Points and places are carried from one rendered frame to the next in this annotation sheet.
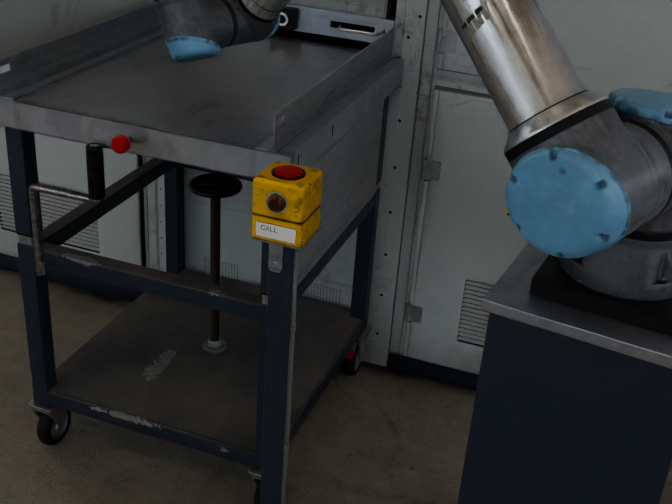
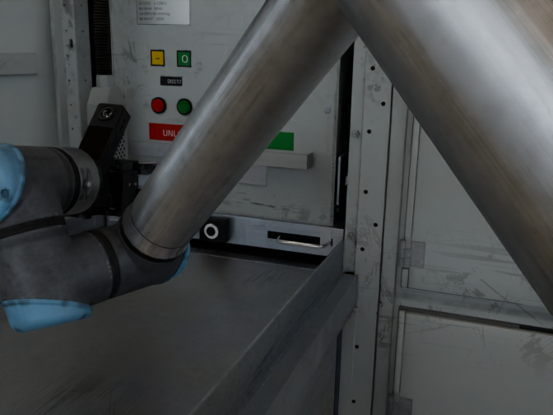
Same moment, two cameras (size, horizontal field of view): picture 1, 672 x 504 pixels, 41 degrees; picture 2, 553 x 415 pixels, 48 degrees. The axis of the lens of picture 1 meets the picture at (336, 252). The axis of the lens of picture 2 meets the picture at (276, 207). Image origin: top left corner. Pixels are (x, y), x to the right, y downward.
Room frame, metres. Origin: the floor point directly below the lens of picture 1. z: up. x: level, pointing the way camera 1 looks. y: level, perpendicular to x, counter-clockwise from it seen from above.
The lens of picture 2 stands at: (0.96, 0.00, 1.27)
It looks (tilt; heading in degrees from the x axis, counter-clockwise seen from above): 15 degrees down; 2
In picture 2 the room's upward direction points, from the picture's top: 1 degrees clockwise
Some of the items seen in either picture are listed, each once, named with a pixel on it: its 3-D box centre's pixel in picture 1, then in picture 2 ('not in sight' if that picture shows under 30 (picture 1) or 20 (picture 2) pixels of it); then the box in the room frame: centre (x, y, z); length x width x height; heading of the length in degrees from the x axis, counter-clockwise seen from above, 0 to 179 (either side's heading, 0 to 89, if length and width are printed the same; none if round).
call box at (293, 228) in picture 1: (287, 204); not in sight; (1.22, 0.08, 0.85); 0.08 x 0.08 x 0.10; 72
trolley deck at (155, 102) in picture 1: (215, 87); (114, 336); (1.84, 0.28, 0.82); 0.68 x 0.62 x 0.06; 162
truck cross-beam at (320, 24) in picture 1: (290, 14); (221, 225); (2.22, 0.15, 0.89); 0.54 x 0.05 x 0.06; 72
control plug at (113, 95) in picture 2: not in sight; (109, 131); (2.20, 0.38, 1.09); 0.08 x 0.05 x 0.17; 162
